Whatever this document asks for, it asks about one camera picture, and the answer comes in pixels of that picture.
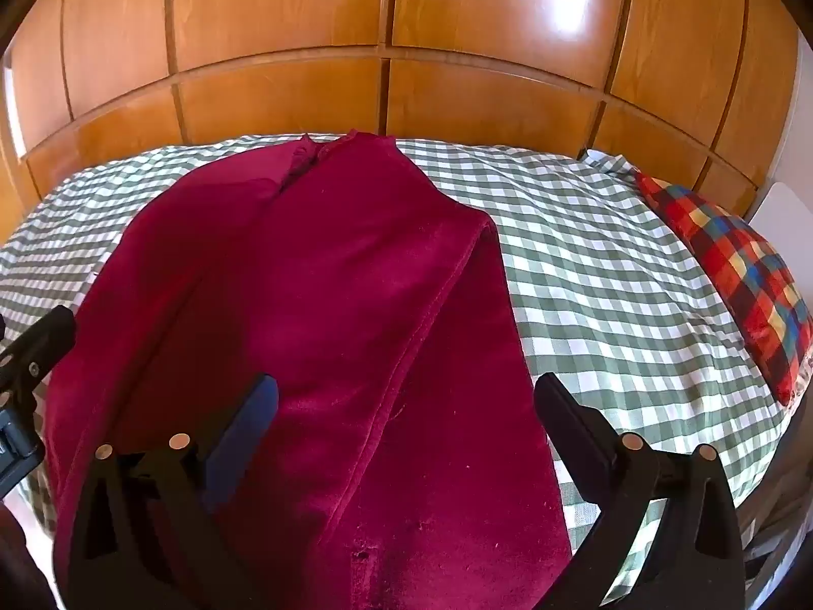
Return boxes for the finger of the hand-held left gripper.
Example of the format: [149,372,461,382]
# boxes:
[0,305,78,398]

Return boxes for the green white checked bed cover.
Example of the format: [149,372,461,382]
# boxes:
[0,132,813,610]

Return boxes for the multicolour checked pillow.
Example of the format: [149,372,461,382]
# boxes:
[635,171,813,408]

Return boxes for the white panel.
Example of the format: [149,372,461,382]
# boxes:
[746,181,813,258]

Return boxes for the wooden wardrobe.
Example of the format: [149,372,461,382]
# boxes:
[0,0,802,249]

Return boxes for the crimson velvet pants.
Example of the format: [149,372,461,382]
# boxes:
[46,129,573,610]

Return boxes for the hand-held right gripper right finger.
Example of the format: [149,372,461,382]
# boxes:
[534,372,747,610]

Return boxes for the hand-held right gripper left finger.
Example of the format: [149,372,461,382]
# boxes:
[67,372,281,610]

